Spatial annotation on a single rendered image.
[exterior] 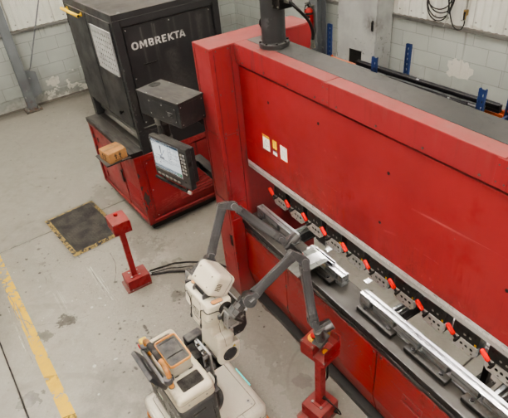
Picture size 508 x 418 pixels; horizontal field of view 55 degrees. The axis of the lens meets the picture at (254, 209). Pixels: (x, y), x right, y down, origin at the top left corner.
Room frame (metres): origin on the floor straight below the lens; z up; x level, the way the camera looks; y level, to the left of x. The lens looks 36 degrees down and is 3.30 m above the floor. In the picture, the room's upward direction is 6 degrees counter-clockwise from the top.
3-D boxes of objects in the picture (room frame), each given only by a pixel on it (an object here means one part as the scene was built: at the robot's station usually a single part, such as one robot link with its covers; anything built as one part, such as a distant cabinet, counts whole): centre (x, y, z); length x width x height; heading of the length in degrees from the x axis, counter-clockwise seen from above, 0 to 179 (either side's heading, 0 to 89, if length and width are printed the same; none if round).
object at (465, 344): (1.57, -1.02, 1.26); 0.15 x 0.09 x 0.17; 29
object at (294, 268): (2.52, -0.31, 1.00); 0.26 x 0.18 x 0.01; 119
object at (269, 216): (3.07, -0.17, 0.92); 0.50 x 0.06 x 0.10; 29
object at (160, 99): (3.48, 0.54, 1.53); 0.51 x 0.25 x 0.85; 43
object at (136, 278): (3.55, 1.22, 0.41); 0.25 x 0.20 x 0.83; 119
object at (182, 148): (3.38, 0.57, 1.42); 0.45 x 0.12 x 0.36; 43
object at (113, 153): (4.34, 1.34, 1.04); 0.30 x 0.26 x 0.12; 33
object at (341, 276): (2.55, -0.47, 0.92); 0.39 x 0.06 x 0.10; 29
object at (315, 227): (2.61, -0.43, 1.26); 0.15 x 0.09 x 0.17; 29
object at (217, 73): (3.53, -0.12, 1.15); 0.85 x 0.25 x 2.30; 119
